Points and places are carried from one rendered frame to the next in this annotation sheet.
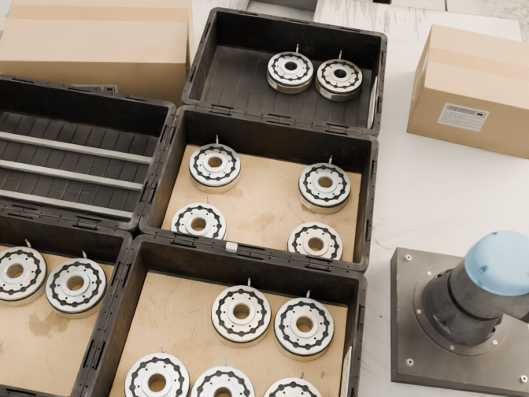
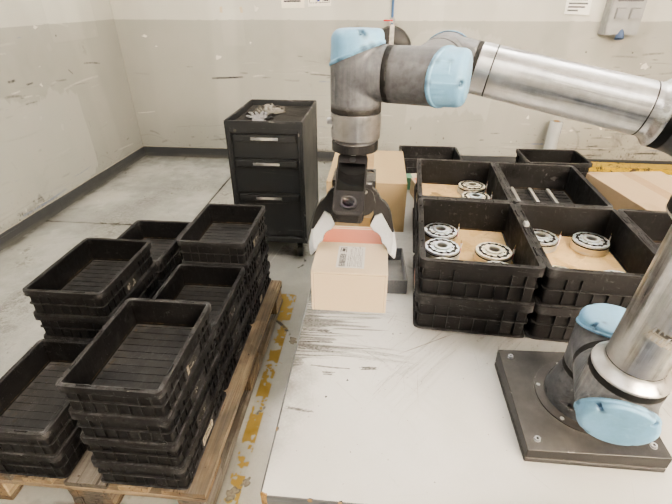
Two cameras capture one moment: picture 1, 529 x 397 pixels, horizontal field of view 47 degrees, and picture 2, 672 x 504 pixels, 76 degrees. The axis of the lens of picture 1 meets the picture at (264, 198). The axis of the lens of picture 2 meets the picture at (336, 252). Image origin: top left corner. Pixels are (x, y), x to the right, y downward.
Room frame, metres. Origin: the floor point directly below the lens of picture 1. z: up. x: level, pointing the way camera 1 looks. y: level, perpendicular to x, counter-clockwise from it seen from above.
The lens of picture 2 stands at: (0.03, -1.08, 1.48)
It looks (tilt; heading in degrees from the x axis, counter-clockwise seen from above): 30 degrees down; 94
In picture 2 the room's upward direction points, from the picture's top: straight up
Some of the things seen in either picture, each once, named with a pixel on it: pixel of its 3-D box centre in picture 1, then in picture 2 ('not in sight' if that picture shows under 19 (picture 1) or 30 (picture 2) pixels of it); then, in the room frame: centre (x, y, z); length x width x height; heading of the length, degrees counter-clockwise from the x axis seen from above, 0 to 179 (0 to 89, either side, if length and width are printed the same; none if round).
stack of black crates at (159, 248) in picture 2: not in sight; (154, 268); (-1.00, 0.70, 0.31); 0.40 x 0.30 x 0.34; 88
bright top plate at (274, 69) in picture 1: (290, 68); not in sight; (1.01, -0.03, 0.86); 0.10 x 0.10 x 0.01
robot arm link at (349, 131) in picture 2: not in sight; (353, 127); (0.01, -0.42, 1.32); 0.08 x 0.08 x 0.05
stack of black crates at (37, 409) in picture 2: not in sight; (53, 404); (-1.03, -0.11, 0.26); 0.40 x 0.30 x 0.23; 88
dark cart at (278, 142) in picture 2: not in sight; (278, 178); (-0.52, 1.63, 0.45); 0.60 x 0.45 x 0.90; 88
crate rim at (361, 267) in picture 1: (265, 184); (584, 238); (0.64, 0.00, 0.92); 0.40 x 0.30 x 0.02; 85
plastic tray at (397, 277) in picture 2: not in sight; (362, 268); (0.04, 0.11, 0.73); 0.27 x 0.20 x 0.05; 0
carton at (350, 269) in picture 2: not in sight; (351, 266); (0.01, -0.44, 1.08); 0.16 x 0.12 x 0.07; 88
